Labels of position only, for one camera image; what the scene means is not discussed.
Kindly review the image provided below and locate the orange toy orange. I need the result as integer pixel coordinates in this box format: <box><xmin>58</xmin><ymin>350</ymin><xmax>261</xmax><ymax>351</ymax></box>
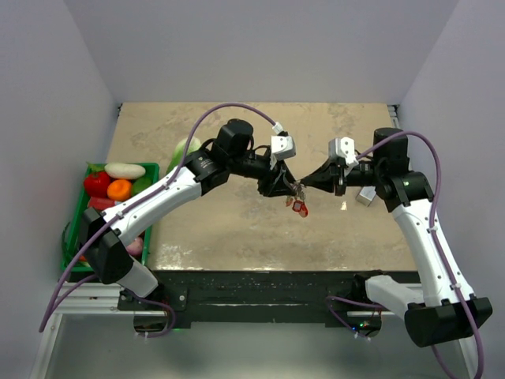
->
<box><xmin>107</xmin><ymin>179</ymin><xmax>133</xmax><ymax>201</ymax></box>

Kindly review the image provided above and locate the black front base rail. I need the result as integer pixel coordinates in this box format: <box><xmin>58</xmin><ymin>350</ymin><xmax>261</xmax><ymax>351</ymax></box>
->
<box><xmin>117</xmin><ymin>270</ymin><xmax>399</xmax><ymax>330</ymax></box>

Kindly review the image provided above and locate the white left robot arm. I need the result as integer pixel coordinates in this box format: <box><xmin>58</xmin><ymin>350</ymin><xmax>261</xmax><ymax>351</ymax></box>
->
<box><xmin>79</xmin><ymin>119</ymin><xmax>296</xmax><ymax>310</ymax></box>

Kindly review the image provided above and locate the green plastic basket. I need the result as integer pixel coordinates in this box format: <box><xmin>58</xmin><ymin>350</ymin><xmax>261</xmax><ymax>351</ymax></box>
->
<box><xmin>60</xmin><ymin>163</ymin><xmax>159</xmax><ymax>272</ymax></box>

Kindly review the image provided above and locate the green toy pepper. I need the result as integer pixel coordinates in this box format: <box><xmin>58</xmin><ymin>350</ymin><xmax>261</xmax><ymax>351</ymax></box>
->
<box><xmin>130</xmin><ymin>176</ymin><xmax>153</xmax><ymax>197</ymax></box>

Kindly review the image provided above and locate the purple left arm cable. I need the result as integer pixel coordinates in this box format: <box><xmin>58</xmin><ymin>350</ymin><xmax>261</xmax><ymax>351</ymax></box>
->
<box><xmin>38</xmin><ymin>102</ymin><xmax>285</xmax><ymax>333</ymax></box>

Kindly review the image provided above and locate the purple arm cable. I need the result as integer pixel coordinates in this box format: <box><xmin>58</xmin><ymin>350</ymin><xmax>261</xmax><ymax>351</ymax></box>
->
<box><xmin>38</xmin><ymin>102</ymin><xmax>285</xmax><ymax>333</ymax></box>
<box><xmin>356</xmin><ymin>130</ymin><xmax>486</xmax><ymax>379</ymax></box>

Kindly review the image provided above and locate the key bunch with red carabiner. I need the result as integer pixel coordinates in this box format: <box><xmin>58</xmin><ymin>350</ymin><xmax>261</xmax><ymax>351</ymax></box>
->
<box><xmin>285</xmin><ymin>182</ymin><xmax>309</xmax><ymax>218</ymax></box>

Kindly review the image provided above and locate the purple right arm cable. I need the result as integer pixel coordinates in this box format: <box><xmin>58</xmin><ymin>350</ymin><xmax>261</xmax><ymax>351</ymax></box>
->
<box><xmin>356</xmin><ymin>130</ymin><xmax>486</xmax><ymax>379</ymax></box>

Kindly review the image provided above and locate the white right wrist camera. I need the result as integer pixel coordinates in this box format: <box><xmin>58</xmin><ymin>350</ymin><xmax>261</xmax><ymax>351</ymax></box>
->
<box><xmin>328</xmin><ymin>137</ymin><xmax>358</xmax><ymax>170</ymax></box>

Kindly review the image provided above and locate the red toy tomato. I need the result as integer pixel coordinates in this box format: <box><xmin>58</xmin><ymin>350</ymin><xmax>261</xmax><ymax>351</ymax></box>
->
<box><xmin>83</xmin><ymin>171</ymin><xmax>111</xmax><ymax>198</ymax></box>

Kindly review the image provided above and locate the green lettuce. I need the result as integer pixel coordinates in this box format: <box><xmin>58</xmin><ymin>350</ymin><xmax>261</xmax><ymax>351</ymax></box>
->
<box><xmin>166</xmin><ymin>137</ymin><xmax>201</xmax><ymax>174</ymax></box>

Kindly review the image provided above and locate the white toy radish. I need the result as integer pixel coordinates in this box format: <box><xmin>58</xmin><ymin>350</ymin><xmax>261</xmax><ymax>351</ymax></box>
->
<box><xmin>104</xmin><ymin>163</ymin><xmax>146</xmax><ymax>180</ymax></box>

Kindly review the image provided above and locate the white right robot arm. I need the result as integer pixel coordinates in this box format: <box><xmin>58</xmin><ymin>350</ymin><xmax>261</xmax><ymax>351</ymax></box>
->
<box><xmin>301</xmin><ymin>128</ymin><xmax>492</xmax><ymax>347</ymax></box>

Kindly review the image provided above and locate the pink toy onion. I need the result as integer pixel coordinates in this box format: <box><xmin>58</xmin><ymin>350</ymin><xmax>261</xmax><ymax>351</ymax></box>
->
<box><xmin>126</xmin><ymin>237</ymin><xmax>144</xmax><ymax>257</ymax></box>

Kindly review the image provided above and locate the red box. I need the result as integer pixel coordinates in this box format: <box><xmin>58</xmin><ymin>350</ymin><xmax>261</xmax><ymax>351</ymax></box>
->
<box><xmin>88</xmin><ymin>197</ymin><xmax>121</xmax><ymax>211</ymax></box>

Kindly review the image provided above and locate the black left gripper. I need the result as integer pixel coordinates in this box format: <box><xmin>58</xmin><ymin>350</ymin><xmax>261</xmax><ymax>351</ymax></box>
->
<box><xmin>229</xmin><ymin>153</ymin><xmax>297</xmax><ymax>198</ymax></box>

